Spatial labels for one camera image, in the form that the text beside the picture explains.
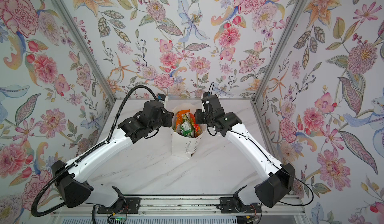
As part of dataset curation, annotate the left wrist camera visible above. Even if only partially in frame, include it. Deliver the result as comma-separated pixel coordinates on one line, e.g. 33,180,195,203
157,93,168,105

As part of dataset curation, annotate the green Fox's spring tea bag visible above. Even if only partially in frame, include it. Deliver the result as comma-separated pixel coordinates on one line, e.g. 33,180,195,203
181,113,195,138

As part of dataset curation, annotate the red orange snack packet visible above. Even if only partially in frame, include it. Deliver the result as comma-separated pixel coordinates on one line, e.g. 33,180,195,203
194,124,202,138

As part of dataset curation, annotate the orange Fox's fruits candy bag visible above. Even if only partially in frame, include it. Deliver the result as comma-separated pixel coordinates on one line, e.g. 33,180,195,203
175,110,190,133

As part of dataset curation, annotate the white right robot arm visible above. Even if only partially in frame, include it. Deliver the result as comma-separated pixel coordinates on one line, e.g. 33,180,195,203
195,92,296,208

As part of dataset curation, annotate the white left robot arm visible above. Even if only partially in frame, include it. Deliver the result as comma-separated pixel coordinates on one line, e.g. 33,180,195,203
53,100,174,212

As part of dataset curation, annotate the white paper gift bag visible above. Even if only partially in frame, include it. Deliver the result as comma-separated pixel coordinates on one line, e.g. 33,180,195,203
171,104,206,159

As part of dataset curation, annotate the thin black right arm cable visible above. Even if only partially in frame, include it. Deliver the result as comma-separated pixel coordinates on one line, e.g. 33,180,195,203
206,82,315,207

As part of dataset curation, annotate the black corrugated cable conduit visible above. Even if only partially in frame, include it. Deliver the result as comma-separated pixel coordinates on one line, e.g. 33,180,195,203
30,85,159,218

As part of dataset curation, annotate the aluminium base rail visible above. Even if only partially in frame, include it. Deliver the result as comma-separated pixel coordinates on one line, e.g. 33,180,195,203
47,193,307,217

